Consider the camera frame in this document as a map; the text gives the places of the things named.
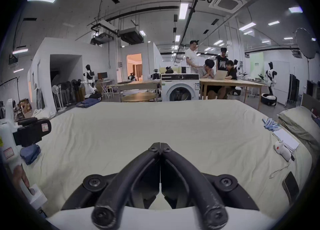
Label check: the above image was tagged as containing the dark blue folded garment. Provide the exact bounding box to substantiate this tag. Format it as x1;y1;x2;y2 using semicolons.
76;98;101;108

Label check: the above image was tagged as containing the white humanoid robot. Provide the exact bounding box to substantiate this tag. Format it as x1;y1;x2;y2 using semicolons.
260;61;278;106
83;64;98;98

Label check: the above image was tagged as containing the person's left hand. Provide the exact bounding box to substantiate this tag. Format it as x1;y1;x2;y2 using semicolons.
12;165;31;195

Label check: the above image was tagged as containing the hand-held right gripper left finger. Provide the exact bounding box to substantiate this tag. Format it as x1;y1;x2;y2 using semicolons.
61;143;160;230

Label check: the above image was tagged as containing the white hand controller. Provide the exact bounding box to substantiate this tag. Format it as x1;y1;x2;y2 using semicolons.
275;140;296;162

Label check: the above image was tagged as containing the white flat card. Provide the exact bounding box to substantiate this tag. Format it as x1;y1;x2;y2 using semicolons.
272;129;300;151

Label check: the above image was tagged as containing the beige pillow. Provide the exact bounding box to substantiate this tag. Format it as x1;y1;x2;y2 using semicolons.
278;106;320;150

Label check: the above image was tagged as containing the thin white cable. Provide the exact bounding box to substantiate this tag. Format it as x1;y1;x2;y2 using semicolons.
269;161;292;179

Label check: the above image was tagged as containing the round studio light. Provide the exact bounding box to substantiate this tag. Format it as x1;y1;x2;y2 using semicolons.
294;27;318;60

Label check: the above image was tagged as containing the small dark blue cloth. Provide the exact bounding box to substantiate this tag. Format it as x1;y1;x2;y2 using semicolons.
20;145;41;166

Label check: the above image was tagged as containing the brown carton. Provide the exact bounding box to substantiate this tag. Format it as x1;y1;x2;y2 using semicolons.
18;98;33;120

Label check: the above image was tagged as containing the desk with monitor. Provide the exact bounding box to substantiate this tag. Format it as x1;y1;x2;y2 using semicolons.
95;72;115;99

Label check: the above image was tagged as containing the white washing machine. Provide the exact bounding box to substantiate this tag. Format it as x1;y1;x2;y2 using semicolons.
161;73;201;102

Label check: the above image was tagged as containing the group of standing fans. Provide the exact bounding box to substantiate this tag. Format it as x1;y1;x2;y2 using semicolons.
51;79;84;111

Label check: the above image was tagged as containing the round wooden table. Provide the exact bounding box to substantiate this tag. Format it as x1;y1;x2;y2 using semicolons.
122;92;157;103

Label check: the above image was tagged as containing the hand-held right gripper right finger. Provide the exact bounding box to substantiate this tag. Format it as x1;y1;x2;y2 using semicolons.
160;143;260;230

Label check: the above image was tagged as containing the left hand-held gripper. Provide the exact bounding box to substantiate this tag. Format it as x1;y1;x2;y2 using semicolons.
0;98;52;210

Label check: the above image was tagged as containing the grey long table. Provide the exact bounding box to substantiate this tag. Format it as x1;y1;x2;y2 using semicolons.
113;80;161;97

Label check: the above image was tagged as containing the bed with beige sheet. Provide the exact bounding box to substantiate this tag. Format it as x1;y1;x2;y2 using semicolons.
19;99;313;218

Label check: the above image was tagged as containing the long wooden table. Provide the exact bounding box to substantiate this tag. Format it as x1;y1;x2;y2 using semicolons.
199;69;268;104

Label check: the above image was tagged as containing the black phone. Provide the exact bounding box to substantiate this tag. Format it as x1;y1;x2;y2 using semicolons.
282;171;300;206

